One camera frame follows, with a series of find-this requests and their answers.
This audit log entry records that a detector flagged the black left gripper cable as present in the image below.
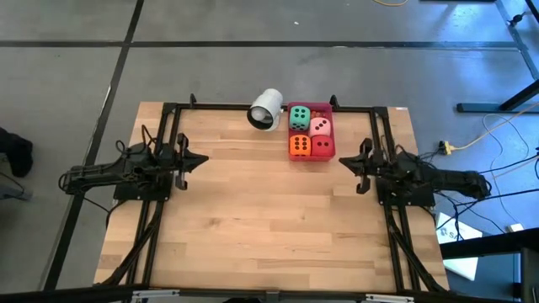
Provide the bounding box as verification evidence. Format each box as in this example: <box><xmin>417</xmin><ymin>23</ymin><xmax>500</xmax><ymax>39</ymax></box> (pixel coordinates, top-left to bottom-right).
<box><xmin>115</xmin><ymin>124</ymin><xmax>157</xmax><ymax>157</ymax></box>

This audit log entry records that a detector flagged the white box with blue logo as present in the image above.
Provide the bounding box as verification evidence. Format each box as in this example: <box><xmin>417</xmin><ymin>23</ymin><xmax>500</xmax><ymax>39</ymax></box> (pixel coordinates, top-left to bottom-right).
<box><xmin>435</xmin><ymin>212</ymin><xmax>483</xmax><ymax>282</ymax></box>

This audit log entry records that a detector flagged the black desk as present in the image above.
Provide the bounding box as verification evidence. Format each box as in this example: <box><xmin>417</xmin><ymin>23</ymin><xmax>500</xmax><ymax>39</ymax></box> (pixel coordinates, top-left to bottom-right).
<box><xmin>440</xmin><ymin>226</ymin><xmax>539</xmax><ymax>303</ymax></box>

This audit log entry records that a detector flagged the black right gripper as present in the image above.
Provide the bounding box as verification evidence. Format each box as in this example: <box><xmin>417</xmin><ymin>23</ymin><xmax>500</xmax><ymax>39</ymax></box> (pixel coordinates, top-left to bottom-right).
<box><xmin>339</xmin><ymin>137</ymin><xmax>395</xmax><ymax>195</ymax></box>

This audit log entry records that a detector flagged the black table leg stand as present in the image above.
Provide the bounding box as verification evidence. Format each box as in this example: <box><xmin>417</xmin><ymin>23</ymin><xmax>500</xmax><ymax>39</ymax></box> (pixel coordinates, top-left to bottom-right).
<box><xmin>456</xmin><ymin>0</ymin><xmax>539</xmax><ymax>114</ymax></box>

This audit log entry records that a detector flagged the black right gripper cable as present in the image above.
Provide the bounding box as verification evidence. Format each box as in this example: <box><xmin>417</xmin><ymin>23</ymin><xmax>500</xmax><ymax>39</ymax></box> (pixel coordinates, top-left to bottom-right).
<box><xmin>381</xmin><ymin>134</ymin><xmax>426</xmax><ymax>163</ymax></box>

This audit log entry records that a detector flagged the black floor cable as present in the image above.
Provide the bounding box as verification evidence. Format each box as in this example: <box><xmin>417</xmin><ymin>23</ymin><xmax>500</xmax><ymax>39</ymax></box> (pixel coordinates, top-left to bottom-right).
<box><xmin>433</xmin><ymin>187</ymin><xmax>539</xmax><ymax>235</ymax></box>
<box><xmin>420</xmin><ymin>153</ymin><xmax>539</xmax><ymax>182</ymax></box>

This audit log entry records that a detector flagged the large pink foam die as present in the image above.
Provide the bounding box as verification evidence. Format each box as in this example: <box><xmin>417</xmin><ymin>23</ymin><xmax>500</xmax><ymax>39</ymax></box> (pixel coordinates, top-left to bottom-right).
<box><xmin>308</xmin><ymin>116</ymin><xmax>333</xmax><ymax>138</ymax></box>

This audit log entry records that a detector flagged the large red foam die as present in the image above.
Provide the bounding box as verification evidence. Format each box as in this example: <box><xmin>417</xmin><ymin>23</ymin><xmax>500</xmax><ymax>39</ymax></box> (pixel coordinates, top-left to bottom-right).
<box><xmin>310</xmin><ymin>135</ymin><xmax>335</xmax><ymax>158</ymax></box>

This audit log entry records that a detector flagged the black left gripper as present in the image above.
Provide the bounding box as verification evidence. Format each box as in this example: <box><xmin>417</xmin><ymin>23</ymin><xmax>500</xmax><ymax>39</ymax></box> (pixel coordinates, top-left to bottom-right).
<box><xmin>157</xmin><ymin>133</ymin><xmax>210</xmax><ymax>192</ymax></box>

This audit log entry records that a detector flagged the white floor cable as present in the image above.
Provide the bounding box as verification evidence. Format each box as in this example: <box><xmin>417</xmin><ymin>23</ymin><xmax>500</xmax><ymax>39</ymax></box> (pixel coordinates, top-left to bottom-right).
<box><xmin>482</xmin><ymin>112</ymin><xmax>539</xmax><ymax>178</ymax></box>

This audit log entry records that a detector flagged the large teal foam die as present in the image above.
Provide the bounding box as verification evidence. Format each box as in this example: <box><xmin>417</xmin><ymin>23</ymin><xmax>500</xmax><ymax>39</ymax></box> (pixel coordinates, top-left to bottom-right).
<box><xmin>288</xmin><ymin>104</ymin><xmax>312</xmax><ymax>131</ymax></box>

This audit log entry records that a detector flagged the black camera mounting beam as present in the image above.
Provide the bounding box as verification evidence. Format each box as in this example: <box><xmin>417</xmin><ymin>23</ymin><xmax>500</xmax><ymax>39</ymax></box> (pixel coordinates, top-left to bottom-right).
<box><xmin>0</xmin><ymin>284</ymin><xmax>539</xmax><ymax>303</ymax></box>

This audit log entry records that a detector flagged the black rounded object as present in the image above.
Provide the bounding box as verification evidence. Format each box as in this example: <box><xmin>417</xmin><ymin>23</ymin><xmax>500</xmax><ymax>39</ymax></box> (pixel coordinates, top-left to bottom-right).
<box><xmin>0</xmin><ymin>125</ymin><xmax>35</xmax><ymax>178</ymax></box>

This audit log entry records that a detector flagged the black aluminium table frame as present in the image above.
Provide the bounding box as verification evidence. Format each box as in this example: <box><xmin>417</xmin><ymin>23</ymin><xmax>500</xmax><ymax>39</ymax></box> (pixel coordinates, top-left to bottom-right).
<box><xmin>94</xmin><ymin>93</ymin><xmax>450</xmax><ymax>295</ymax></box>

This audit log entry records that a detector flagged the red translucent plastic bin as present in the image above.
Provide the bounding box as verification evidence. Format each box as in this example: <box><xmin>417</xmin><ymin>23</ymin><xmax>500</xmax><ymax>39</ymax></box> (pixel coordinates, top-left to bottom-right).
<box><xmin>286</xmin><ymin>102</ymin><xmax>338</xmax><ymax>162</ymax></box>

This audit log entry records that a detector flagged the large orange foam die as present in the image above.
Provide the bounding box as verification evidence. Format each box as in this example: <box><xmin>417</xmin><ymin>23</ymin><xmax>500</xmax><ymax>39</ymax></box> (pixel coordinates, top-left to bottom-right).
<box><xmin>288</xmin><ymin>134</ymin><xmax>313</xmax><ymax>157</ymax></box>

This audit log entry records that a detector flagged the yellow extension cord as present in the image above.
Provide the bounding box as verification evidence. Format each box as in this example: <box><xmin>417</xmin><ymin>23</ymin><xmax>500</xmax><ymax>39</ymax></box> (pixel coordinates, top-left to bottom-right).
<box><xmin>452</xmin><ymin>100</ymin><xmax>539</xmax><ymax>152</ymax></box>

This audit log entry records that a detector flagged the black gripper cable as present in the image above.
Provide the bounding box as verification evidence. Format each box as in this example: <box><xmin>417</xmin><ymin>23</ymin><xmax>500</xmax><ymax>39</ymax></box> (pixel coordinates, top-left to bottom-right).
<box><xmin>115</xmin><ymin>124</ymin><xmax>157</xmax><ymax>157</ymax></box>
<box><xmin>381</xmin><ymin>134</ymin><xmax>426</xmax><ymax>163</ymax></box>

